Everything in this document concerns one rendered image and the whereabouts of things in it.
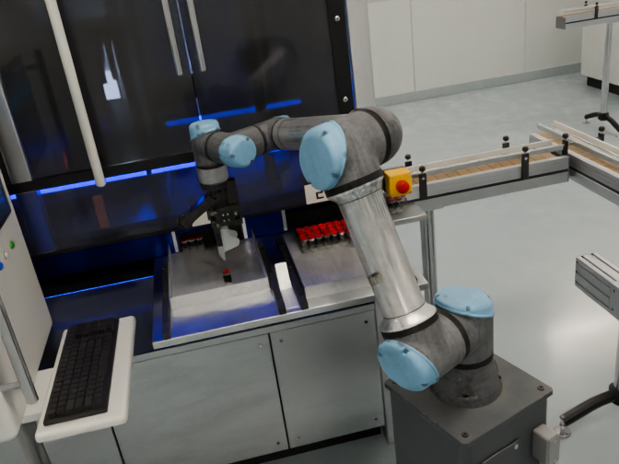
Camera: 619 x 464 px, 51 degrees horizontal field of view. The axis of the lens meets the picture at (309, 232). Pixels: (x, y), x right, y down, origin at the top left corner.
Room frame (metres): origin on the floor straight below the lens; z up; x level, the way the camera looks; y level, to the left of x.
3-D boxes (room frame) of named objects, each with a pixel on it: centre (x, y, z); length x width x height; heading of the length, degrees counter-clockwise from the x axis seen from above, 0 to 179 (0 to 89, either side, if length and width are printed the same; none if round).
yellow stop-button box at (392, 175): (1.86, -0.29, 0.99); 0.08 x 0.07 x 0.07; 9
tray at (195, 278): (1.66, 0.28, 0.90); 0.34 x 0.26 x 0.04; 9
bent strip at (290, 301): (1.47, 0.08, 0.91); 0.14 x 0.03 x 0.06; 9
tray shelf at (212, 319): (1.61, 0.10, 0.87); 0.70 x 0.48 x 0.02; 99
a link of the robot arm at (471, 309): (1.12, -0.29, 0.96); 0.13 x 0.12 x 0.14; 128
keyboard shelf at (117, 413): (1.36, 0.63, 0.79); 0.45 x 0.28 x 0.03; 8
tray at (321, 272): (1.62, -0.07, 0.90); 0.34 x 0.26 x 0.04; 9
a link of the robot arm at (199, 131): (1.56, 0.22, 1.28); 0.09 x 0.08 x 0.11; 38
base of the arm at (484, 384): (1.13, -0.29, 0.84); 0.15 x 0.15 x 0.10
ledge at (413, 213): (1.90, -0.30, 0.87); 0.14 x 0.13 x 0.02; 9
